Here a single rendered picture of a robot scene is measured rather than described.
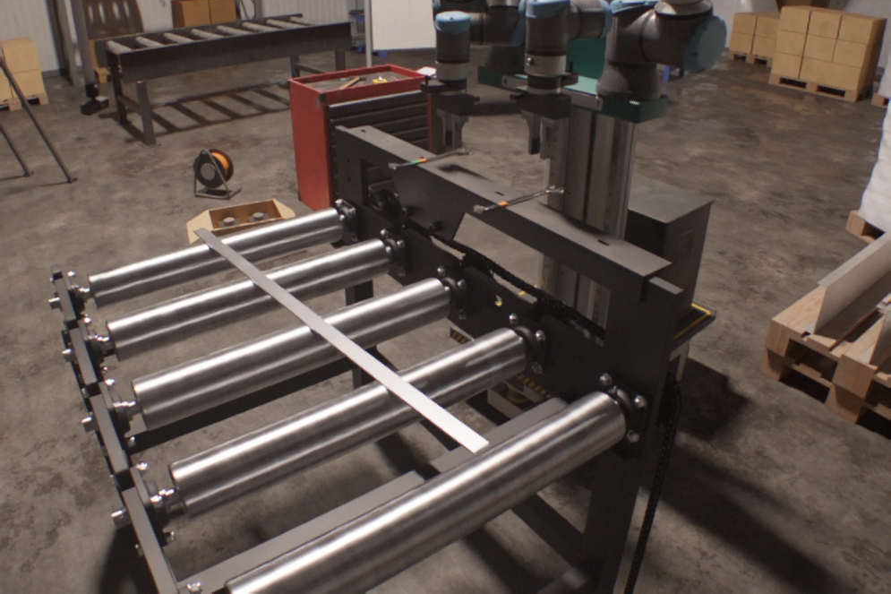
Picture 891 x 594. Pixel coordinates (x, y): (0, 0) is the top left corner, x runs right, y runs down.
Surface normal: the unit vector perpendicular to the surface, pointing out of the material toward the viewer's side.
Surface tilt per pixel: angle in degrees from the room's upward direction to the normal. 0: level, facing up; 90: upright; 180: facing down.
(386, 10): 90
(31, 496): 0
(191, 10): 90
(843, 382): 90
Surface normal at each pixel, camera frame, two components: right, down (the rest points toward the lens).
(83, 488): 0.00, -0.89
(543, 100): -0.81, 0.27
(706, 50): 0.59, 0.44
